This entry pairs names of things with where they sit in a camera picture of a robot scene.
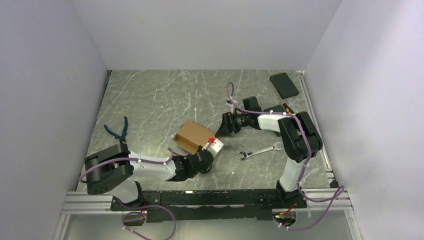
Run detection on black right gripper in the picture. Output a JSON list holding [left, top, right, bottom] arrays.
[[215, 111, 251, 138]]

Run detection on brown cardboard paper box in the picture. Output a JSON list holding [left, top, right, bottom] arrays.
[[173, 120, 215, 155]]

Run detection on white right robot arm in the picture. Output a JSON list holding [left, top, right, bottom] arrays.
[[215, 96, 323, 208]]

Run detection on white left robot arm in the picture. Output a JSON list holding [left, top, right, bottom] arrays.
[[79, 139, 223, 210]]

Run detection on black flat box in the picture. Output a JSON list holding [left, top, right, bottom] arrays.
[[269, 72, 300, 100]]

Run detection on silver combination wrench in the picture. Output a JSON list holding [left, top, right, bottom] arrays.
[[239, 141, 283, 161]]

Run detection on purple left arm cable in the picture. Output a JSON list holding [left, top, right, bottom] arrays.
[[78, 147, 178, 240]]

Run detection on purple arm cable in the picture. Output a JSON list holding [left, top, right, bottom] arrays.
[[78, 147, 178, 240], [226, 82, 345, 232]]

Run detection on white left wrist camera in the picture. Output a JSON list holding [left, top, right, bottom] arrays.
[[203, 137, 224, 155]]

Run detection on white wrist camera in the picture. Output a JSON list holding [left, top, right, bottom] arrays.
[[203, 137, 224, 155], [226, 98, 238, 106]]

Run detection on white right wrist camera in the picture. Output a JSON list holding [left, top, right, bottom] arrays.
[[226, 98, 238, 106]]

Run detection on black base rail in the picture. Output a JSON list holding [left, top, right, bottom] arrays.
[[110, 189, 307, 223]]

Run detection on blue handled pliers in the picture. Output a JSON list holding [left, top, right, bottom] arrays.
[[103, 115, 129, 145]]

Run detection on aluminium frame rail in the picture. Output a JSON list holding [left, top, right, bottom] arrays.
[[52, 188, 363, 240]]

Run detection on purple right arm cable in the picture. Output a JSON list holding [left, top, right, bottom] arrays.
[[226, 82, 345, 232]]

